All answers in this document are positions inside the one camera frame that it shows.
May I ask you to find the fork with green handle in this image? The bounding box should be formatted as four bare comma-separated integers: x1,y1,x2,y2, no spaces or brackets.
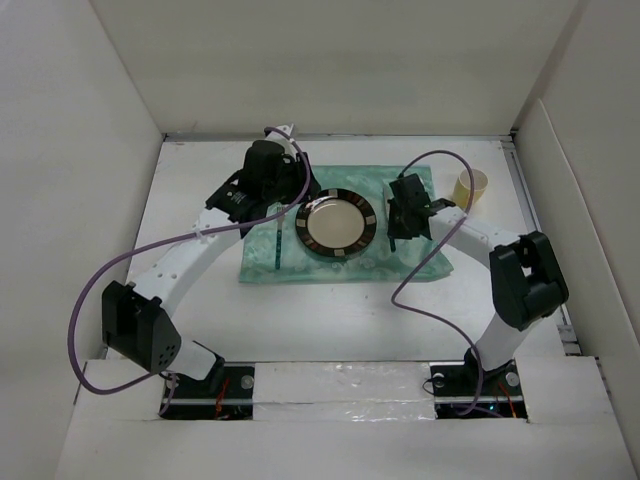
274,204,286,270

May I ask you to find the dark rimmed dinner plate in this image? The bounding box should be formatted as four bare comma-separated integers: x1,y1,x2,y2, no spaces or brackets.
294,188,378,261

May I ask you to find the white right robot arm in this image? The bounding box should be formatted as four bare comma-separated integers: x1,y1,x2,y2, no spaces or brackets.
388,174,569,394

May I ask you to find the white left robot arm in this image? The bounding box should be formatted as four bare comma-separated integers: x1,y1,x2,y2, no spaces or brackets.
102,138,316,397

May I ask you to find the yellow mug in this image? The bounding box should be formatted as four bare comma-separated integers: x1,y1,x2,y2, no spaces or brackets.
451,169,489,209

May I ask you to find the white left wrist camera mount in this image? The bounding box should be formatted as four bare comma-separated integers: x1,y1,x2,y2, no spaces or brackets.
264,123,295,147

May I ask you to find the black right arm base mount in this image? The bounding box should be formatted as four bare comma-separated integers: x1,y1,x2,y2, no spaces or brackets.
422,349,528,419

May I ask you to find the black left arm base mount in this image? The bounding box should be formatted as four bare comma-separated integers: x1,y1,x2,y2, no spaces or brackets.
160,363,255,421

